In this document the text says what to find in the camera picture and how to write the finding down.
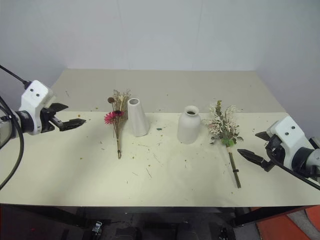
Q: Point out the black table frame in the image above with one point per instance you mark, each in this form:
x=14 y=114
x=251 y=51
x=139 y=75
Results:
x=160 y=208

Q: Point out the white bottle-shaped ceramic vase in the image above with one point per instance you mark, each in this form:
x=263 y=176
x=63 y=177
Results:
x=189 y=127

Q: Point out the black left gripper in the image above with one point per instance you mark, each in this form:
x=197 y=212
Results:
x=47 y=120

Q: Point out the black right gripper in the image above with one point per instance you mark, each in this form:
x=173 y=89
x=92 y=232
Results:
x=275 y=150

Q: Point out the pink dried flower bouquet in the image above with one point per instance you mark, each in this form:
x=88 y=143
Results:
x=113 y=116

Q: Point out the white conical ceramic vase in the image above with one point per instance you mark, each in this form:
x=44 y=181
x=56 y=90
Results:
x=137 y=120

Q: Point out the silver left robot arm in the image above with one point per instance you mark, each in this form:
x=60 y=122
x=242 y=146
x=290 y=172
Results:
x=23 y=120

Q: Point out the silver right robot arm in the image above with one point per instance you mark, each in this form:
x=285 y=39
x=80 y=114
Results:
x=308 y=158

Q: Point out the white green dried bouquet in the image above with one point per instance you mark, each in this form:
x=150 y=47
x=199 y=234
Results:
x=223 y=125

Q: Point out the orange floor mat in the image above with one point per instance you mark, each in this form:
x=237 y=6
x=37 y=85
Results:
x=287 y=225

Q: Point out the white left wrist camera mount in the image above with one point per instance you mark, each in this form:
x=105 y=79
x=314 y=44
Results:
x=33 y=100

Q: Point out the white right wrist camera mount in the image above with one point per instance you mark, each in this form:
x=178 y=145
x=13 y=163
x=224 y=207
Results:
x=290 y=135

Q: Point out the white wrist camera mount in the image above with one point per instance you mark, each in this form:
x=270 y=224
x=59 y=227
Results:
x=290 y=135
x=33 y=100

